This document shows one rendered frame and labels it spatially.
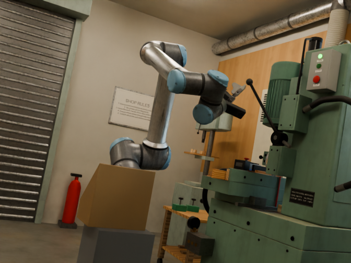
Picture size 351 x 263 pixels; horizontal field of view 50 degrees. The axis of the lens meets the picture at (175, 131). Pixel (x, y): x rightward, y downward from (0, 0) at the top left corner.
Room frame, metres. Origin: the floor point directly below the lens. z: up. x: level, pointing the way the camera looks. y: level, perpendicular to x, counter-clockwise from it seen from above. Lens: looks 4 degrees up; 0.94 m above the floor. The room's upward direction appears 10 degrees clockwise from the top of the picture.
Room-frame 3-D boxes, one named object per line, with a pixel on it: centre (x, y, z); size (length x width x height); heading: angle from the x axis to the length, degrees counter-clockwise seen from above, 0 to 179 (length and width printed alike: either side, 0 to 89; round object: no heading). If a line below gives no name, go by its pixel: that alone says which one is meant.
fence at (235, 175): (1.79, -0.53, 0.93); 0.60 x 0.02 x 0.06; 121
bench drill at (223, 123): (4.27, -0.42, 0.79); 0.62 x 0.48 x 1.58; 24
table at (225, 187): (1.92, -0.45, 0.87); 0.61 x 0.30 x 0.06; 121
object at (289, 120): (1.56, -0.48, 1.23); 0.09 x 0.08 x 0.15; 31
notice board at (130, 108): (4.65, 0.53, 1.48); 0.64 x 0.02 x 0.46; 115
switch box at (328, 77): (1.48, -0.54, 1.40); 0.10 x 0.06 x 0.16; 31
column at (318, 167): (1.57, -0.65, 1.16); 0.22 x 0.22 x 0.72; 31
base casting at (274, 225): (1.72, -0.56, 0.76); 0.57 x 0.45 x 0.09; 31
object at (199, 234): (1.81, -0.20, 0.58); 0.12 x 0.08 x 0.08; 31
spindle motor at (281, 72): (1.82, -0.50, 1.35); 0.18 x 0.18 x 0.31
